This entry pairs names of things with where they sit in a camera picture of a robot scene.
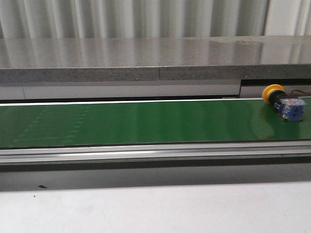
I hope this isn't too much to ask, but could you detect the white panel under countertop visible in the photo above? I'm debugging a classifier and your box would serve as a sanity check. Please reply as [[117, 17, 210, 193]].
[[0, 79, 311, 100]]

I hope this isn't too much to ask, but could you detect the green conveyor belt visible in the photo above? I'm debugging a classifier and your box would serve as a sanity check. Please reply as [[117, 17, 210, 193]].
[[0, 99, 311, 148]]

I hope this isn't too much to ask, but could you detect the grey stone countertop slab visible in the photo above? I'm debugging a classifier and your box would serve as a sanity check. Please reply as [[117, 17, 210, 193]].
[[0, 35, 311, 83]]

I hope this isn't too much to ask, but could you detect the yellow push button switch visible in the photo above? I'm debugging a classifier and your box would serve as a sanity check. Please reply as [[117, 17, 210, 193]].
[[261, 84, 307, 122]]

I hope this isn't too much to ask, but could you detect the aluminium conveyor frame rail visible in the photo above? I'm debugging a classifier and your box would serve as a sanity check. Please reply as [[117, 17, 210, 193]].
[[0, 140, 311, 172]]

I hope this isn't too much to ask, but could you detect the red wire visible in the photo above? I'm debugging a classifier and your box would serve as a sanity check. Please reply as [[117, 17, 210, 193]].
[[291, 89, 311, 98]]

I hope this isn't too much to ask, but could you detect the white pleated curtain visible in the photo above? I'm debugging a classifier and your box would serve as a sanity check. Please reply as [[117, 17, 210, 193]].
[[0, 0, 311, 39]]

